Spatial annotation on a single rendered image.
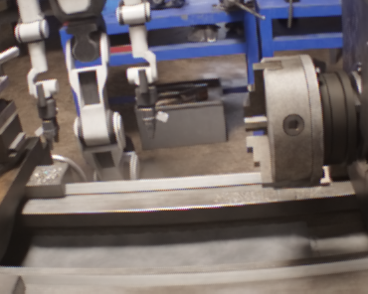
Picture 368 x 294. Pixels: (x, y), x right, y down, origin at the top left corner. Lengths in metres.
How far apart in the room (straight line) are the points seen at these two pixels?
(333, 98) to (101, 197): 0.66
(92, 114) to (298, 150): 1.33
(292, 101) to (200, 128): 2.24
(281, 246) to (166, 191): 0.32
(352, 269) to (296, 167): 0.26
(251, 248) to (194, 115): 1.89
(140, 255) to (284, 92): 0.59
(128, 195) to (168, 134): 1.83
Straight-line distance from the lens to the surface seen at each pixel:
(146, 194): 1.27
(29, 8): 2.10
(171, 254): 1.23
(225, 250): 1.22
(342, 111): 0.89
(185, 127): 3.06
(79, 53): 2.07
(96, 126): 2.07
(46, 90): 2.15
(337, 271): 1.00
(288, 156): 0.86
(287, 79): 0.87
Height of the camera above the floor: 1.54
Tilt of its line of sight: 28 degrees down
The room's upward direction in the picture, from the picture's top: 8 degrees counter-clockwise
